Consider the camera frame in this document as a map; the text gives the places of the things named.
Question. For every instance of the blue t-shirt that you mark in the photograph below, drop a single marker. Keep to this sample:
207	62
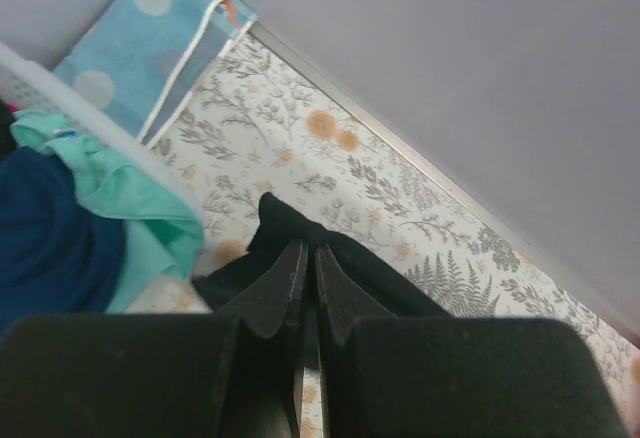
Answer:
56	256

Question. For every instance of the black t-shirt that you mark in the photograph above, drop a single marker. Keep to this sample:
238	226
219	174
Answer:
340	268

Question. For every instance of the teal t-shirt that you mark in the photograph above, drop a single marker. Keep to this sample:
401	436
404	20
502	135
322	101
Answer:
164	234

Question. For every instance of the blue polka dot cloth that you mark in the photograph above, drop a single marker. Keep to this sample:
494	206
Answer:
141	60

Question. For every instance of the floral table mat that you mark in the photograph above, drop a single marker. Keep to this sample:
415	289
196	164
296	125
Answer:
254	125

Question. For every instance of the white laundry basket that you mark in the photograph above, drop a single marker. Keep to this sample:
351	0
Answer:
26	84

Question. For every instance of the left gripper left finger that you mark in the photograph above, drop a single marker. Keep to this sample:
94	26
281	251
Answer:
236	372

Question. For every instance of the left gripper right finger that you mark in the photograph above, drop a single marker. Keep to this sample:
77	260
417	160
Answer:
490	377

